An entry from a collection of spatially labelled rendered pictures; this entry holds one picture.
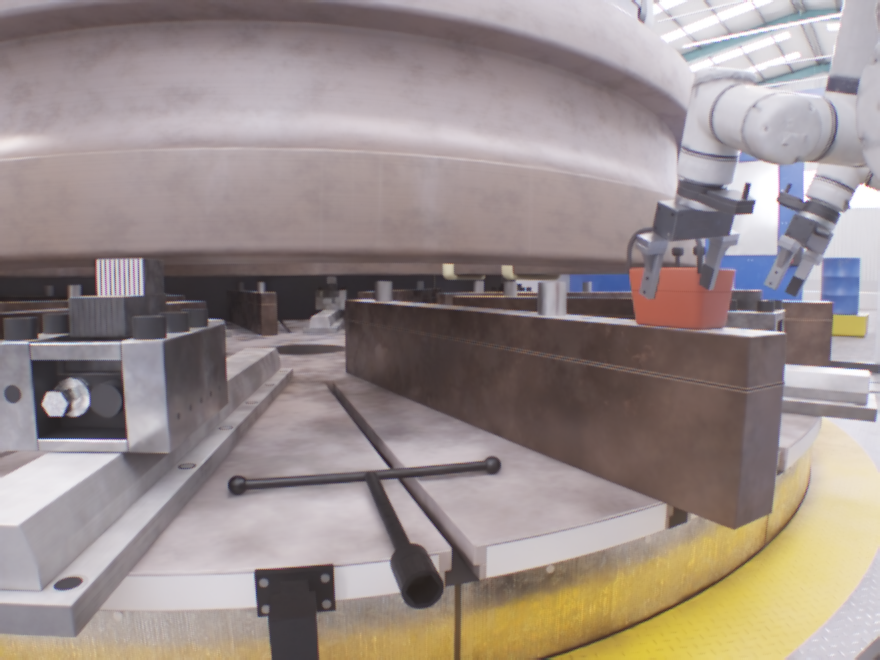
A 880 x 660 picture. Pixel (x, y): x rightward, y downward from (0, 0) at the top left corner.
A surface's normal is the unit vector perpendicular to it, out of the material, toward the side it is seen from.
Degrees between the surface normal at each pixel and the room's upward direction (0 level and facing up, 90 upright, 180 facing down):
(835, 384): 71
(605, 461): 90
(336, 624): 90
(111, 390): 90
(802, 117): 113
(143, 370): 90
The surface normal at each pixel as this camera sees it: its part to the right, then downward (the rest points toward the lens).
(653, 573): 0.48, 0.07
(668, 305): -0.86, 0.16
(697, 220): 0.36, 0.47
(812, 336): -0.28, 0.08
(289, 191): 0.22, 0.08
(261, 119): 0.18, -0.14
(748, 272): -0.68, 0.07
